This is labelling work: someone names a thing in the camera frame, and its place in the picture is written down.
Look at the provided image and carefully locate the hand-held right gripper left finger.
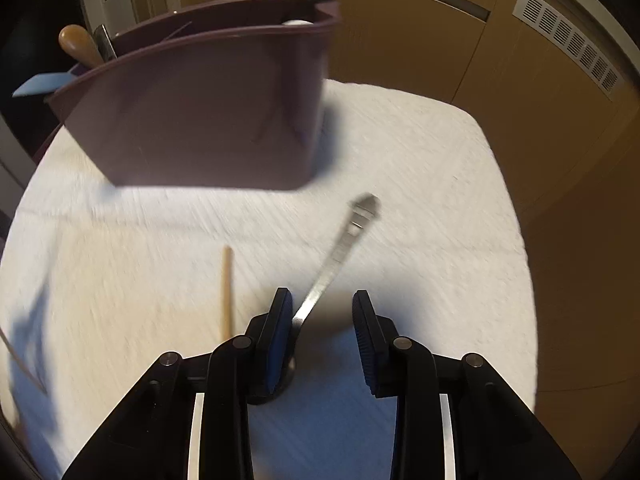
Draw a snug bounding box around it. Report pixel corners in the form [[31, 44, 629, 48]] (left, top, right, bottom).
[[62, 287, 294, 480]]

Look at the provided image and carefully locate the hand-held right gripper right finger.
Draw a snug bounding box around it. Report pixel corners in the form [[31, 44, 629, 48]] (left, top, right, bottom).
[[351, 289, 583, 480]]

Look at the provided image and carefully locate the wooden chopstick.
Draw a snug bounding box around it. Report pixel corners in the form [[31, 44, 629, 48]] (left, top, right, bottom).
[[0, 327, 48, 393], [220, 246, 236, 338]]

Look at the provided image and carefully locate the purple utensil holder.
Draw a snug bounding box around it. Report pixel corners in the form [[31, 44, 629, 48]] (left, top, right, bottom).
[[45, 0, 342, 192]]

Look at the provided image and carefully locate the silver flat-handled utensil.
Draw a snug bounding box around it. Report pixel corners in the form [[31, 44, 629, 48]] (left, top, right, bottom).
[[92, 24, 118, 61]]

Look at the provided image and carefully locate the grey-blue plastic spoon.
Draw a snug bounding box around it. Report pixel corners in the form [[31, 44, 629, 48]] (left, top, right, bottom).
[[11, 71, 76, 99]]

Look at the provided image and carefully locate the wooden spoon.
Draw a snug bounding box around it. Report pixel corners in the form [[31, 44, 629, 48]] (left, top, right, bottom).
[[58, 25, 103, 68]]

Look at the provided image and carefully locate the white towel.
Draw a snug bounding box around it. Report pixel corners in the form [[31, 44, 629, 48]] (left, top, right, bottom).
[[0, 79, 538, 480]]

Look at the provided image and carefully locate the short grey vent grille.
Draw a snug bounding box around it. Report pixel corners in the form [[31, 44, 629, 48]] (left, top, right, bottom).
[[512, 0, 623, 95]]

